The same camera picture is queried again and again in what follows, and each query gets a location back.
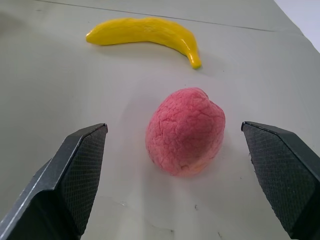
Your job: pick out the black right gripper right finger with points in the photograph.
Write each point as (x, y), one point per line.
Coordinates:
(282, 175)

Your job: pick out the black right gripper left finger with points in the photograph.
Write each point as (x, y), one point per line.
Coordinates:
(62, 180)

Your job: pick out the pink wrinkled peach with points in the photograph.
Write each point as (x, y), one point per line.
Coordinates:
(185, 135)

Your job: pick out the yellow banana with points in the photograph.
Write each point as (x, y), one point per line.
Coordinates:
(150, 31)

